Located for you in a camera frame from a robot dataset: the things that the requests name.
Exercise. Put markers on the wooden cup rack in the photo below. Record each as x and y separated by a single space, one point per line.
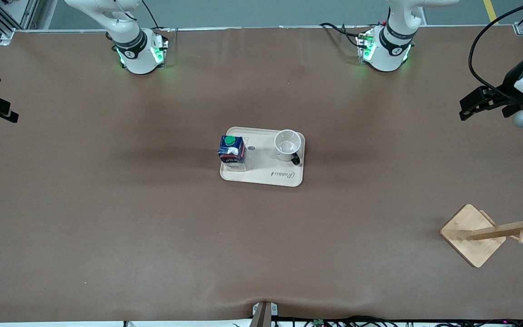
468 234

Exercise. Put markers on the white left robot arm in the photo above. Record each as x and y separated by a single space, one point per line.
386 50

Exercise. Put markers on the blue milk carton green cap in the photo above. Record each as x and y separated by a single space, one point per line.
232 152

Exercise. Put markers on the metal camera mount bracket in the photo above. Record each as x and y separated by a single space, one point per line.
263 313

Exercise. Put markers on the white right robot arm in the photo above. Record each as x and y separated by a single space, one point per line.
130 45

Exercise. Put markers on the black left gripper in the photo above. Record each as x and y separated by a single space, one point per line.
510 84

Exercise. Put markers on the cream plastic tray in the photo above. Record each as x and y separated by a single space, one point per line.
266 175

